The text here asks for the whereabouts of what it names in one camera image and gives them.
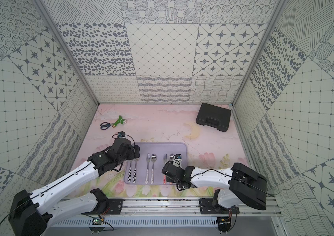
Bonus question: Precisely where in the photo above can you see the cow pattern handle fork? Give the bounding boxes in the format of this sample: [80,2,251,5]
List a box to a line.
[127,161,132,183]

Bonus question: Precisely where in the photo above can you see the cow pattern handle spoon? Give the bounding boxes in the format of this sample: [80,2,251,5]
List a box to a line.
[132,158,139,183]

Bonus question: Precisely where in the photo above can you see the white Hello Kitty spoon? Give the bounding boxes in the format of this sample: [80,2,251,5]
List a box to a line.
[150,154,157,184]

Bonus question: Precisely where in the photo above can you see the white Hello Kitty fork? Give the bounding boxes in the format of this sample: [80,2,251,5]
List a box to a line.
[145,153,151,184]

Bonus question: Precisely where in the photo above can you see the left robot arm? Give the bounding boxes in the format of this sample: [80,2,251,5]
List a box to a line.
[7,136,140,236]

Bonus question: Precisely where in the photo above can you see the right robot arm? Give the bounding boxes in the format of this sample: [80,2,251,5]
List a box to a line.
[162,161,268,210]

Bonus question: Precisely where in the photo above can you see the lavender plastic tray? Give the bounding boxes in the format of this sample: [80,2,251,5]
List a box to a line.
[124,143,188,185]

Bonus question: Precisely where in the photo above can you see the left green circuit board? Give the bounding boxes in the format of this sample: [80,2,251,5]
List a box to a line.
[92,218,104,225]

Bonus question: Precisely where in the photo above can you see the right circuit board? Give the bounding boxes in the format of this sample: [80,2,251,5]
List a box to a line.
[217,217,232,231]

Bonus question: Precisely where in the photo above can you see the black plastic tool case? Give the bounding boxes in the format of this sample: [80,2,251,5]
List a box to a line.
[195,103,231,132]

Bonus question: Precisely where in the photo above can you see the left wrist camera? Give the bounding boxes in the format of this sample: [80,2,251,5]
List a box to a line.
[117,131,126,139]

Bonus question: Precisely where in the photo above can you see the blue handled scissors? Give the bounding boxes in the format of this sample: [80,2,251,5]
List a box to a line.
[100,122,112,130]

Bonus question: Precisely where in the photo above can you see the green handled tool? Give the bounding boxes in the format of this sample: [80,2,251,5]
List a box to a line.
[112,116,127,127]

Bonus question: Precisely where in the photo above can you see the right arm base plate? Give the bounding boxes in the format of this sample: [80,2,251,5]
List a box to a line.
[198,198,240,215]

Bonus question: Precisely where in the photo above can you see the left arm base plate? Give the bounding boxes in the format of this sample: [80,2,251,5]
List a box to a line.
[87,199,124,215]

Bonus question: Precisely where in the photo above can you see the white slotted cable duct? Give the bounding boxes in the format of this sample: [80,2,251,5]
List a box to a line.
[54,216,217,228]

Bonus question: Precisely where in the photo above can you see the aluminium mounting rail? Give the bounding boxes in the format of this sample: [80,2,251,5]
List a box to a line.
[37,197,283,218]

